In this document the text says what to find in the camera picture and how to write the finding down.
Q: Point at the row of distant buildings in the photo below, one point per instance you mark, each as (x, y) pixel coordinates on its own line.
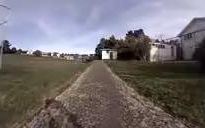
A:
(69, 57)

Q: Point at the utility pole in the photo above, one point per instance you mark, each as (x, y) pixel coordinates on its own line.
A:
(160, 39)

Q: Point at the green grass verge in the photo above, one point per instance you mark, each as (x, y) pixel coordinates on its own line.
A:
(170, 86)

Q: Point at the row of distant trees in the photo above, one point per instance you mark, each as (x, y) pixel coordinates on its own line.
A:
(6, 46)

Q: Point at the group of dark trees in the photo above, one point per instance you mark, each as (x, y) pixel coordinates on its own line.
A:
(133, 43)

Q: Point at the pale pole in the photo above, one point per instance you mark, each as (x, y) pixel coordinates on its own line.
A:
(1, 56)

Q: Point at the dry grass field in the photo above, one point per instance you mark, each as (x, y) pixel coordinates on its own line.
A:
(26, 83)

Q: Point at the large grey building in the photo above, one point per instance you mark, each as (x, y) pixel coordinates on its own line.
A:
(200, 28)

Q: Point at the small white hut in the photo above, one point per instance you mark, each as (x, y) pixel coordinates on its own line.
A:
(106, 55)

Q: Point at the grey gravel path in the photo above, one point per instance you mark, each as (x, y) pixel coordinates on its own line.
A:
(100, 100)

